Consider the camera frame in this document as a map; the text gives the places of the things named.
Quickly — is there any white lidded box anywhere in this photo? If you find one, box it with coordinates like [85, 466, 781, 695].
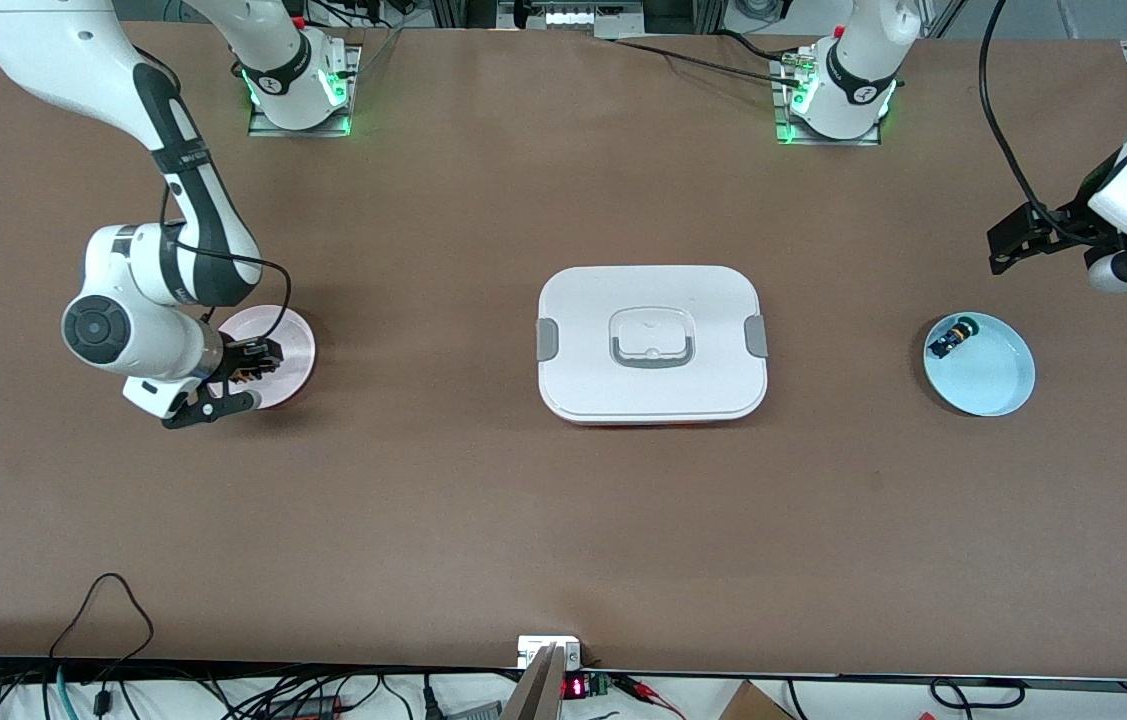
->
[535, 265, 770, 428]

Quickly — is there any small white socket box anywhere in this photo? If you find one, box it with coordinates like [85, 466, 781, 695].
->
[517, 635, 585, 671]

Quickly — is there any pink round plate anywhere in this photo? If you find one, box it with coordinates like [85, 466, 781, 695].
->
[213, 305, 317, 411]

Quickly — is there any light blue round plate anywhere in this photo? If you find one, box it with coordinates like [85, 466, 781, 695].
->
[923, 312, 1036, 418]

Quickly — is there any white light bar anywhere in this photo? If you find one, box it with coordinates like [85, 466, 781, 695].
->
[541, 4, 646, 32]

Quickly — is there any red clip lead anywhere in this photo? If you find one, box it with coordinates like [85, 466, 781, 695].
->
[617, 674, 687, 720]

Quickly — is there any brown cardboard piece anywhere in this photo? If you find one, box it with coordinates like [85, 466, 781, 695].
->
[717, 680, 795, 720]

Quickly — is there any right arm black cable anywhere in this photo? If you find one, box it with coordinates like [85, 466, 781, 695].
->
[159, 185, 294, 343]

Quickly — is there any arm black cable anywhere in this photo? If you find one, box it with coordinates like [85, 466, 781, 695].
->
[159, 185, 294, 343]
[978, 0, 1074, 243]

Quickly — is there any blue push button switch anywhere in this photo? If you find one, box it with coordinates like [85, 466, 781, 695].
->
[927, 316, 982, 360]

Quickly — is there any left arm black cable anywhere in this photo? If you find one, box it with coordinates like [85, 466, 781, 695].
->
[978, 0, 1074, 243]

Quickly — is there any looped black cable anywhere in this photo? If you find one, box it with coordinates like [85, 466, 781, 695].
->
[45, 572, 157, 667]
[927, 677, 1027, 712]

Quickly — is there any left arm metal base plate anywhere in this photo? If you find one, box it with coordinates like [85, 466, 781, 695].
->
[770, 52, 886, 148]

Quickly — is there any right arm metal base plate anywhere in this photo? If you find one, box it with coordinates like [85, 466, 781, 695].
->
[245, 44, 365, 139]

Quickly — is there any long black cable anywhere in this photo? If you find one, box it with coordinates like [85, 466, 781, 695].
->
[611, 30, 810, 89]

